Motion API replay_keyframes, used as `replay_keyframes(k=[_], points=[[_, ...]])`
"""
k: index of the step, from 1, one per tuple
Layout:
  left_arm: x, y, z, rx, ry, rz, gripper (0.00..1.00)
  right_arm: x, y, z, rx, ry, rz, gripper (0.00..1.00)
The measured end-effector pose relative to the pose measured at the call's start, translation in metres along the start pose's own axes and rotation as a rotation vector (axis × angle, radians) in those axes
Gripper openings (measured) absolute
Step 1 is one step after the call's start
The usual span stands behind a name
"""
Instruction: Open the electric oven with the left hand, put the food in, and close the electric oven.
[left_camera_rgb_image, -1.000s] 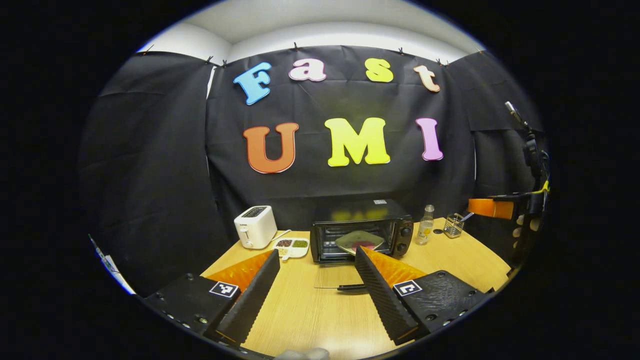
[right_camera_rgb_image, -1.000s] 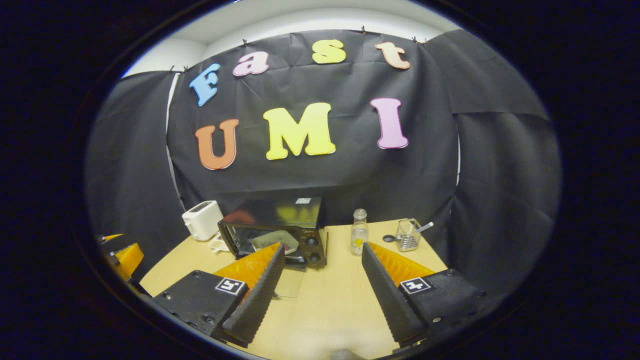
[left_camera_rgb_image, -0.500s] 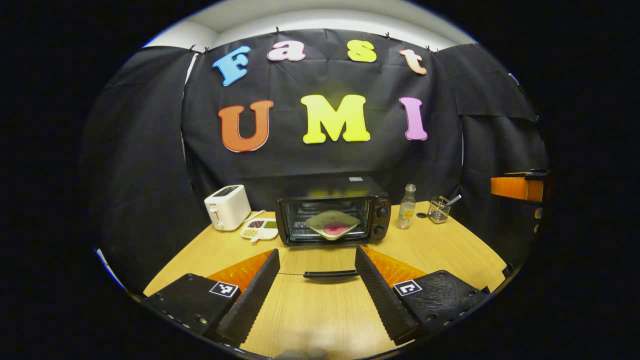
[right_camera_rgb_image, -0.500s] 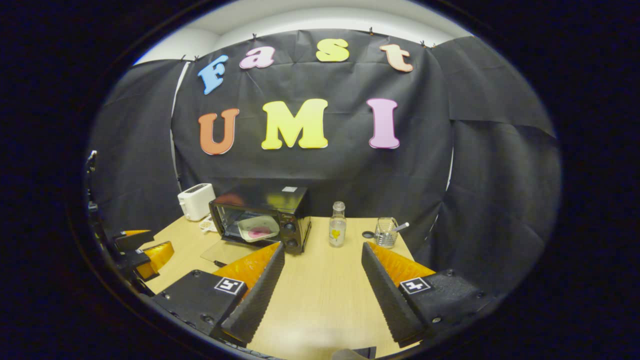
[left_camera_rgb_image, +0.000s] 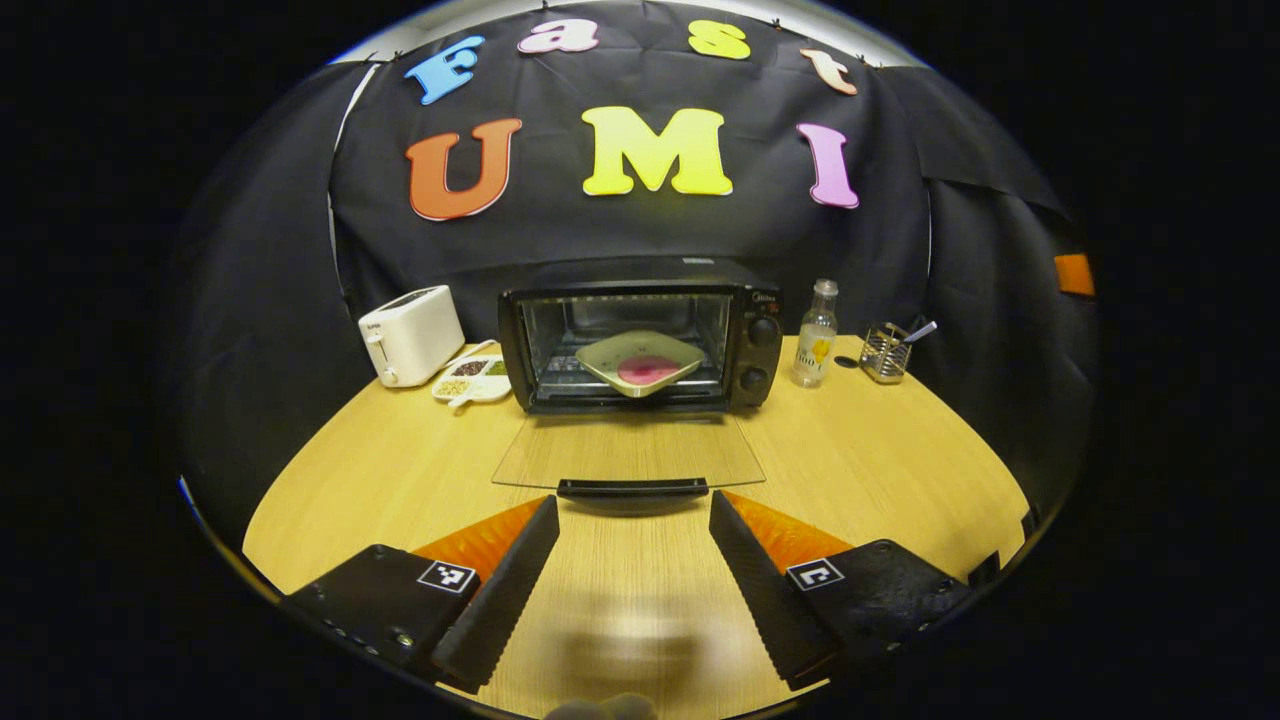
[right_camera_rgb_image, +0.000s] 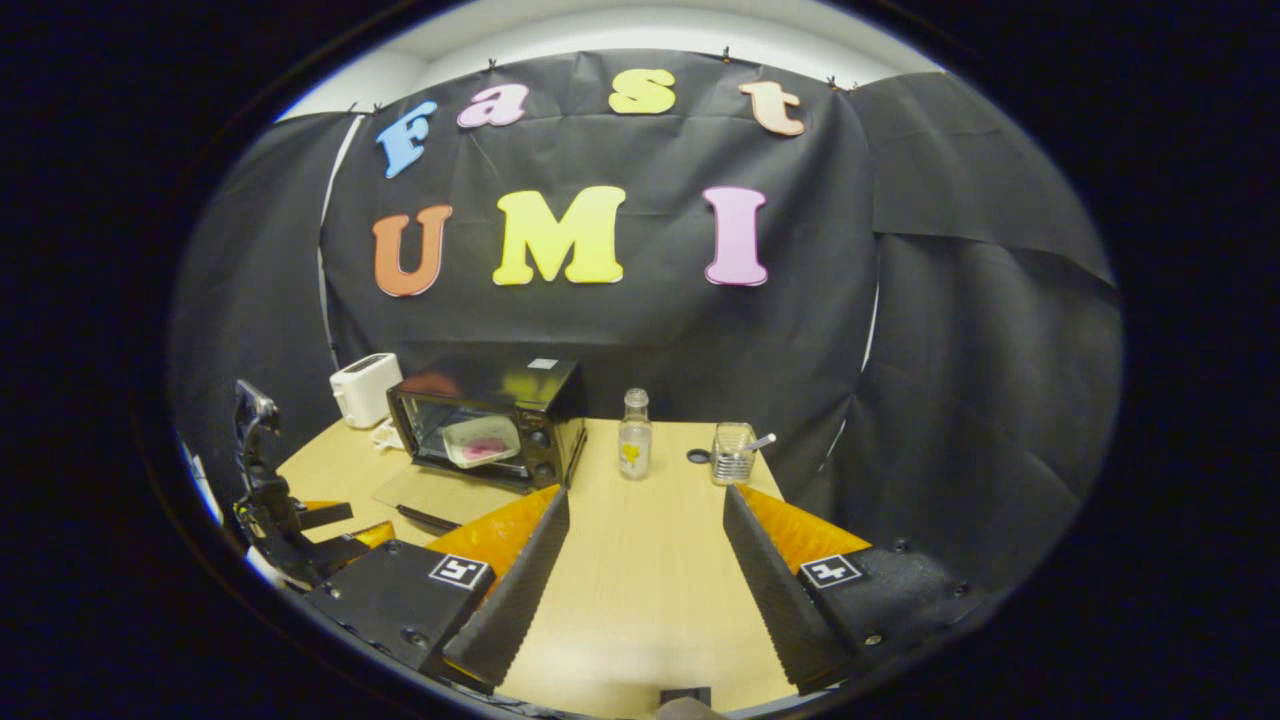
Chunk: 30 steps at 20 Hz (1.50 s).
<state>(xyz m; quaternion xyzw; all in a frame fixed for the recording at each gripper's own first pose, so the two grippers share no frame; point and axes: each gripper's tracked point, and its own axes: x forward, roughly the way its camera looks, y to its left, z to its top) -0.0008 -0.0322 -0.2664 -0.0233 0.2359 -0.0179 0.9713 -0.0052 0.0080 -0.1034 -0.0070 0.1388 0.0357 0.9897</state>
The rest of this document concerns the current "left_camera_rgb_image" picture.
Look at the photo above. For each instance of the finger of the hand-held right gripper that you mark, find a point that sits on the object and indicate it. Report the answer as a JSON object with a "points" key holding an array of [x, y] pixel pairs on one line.
{"points": [[1075, 275]]}

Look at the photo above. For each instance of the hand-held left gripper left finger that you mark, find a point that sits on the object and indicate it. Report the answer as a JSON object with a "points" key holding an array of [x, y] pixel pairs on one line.
{"points": [[510, 590]]}

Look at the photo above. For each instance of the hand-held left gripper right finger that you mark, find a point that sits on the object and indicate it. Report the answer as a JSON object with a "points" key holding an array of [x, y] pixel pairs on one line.
{"points": [[765, 590]]}

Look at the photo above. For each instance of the black electric oven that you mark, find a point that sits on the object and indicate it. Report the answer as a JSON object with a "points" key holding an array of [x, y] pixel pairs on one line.
{"points": [[760, 350]]}

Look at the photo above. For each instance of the white rectangular plate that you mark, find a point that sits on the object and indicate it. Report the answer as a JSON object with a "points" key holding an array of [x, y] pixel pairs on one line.
{"points": [[600, 358]]}

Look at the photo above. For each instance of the pink round food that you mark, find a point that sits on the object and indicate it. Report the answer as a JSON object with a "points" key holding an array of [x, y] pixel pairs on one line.
{"points": [[648, 370]]}

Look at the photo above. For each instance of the metal spoon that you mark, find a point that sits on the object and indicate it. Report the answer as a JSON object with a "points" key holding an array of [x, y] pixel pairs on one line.
{"points": [[922, 330]]}

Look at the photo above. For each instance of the white divided dish with seeds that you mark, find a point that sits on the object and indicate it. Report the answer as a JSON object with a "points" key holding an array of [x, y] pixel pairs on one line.
{"points": [[470, 378]]}

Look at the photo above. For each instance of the clear glass bottle yellow label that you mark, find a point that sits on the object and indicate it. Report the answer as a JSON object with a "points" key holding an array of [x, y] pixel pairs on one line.
{"points": [[815, 345]]}

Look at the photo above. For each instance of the white toaster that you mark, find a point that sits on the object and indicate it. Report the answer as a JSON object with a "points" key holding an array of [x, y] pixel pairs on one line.
{"points": [[410, 335]]}

